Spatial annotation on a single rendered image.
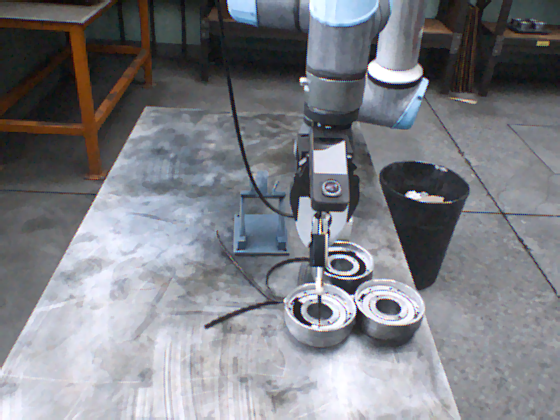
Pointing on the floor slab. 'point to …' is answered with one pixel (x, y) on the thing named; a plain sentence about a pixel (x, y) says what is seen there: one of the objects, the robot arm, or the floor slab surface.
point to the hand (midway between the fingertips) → (318, 242)
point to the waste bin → (423, 213)
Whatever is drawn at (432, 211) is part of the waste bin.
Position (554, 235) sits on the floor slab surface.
